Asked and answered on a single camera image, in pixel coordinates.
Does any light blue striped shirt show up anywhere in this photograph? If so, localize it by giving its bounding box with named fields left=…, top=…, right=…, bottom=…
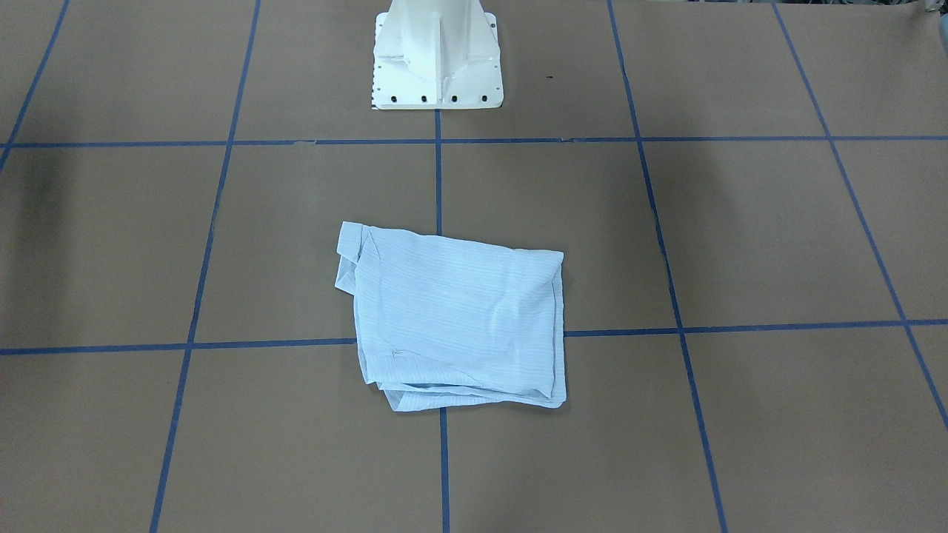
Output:
left=335, top=221, right=567, bottom=412

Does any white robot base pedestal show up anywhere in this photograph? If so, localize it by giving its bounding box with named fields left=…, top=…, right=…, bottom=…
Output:
left=370, top=1, right=504, bottom=110

